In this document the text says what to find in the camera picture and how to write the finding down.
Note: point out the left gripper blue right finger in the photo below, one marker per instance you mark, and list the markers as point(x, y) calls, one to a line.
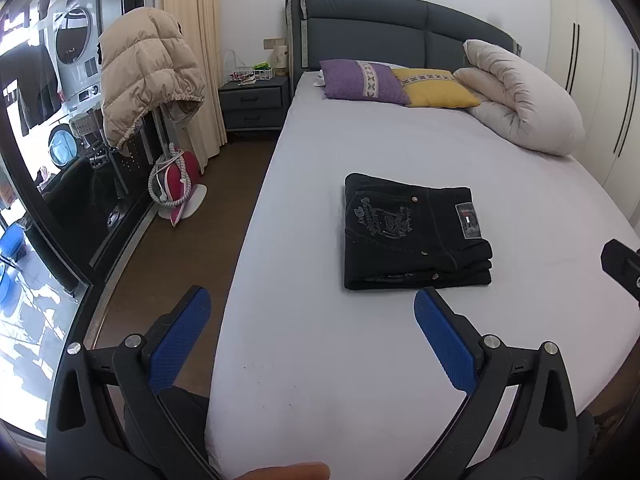
point(452, 337)

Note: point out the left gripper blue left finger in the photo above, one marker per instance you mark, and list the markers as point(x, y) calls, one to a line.
point(170, 340)

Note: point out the black denim pants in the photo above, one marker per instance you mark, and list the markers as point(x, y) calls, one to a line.
point(402, 236)

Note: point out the person's hand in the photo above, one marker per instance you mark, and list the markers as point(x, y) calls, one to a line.
point(302, 471)

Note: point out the rolled white duvet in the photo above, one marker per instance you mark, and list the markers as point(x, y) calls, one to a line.
point(520, 102)

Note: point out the white wardrobe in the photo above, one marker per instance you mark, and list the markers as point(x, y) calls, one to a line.
point(594, 57)

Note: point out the dark grey nightstand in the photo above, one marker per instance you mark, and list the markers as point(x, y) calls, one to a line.
point(261, 106)

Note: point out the yellow pillow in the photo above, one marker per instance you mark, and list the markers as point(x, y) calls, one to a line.
point(434, 88)

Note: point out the beige puffer jacket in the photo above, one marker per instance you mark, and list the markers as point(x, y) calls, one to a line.
point(146, 63)

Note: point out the purple pillow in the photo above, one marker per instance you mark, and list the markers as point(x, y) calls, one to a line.
point(353, 80)

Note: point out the white washing machine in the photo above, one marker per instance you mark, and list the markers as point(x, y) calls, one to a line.
point(76, 27)

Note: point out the dark grey headboard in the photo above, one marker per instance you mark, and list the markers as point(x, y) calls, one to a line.
point(411, 33)

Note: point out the wire basket with items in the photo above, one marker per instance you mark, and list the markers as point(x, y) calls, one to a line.
point(237, 71)

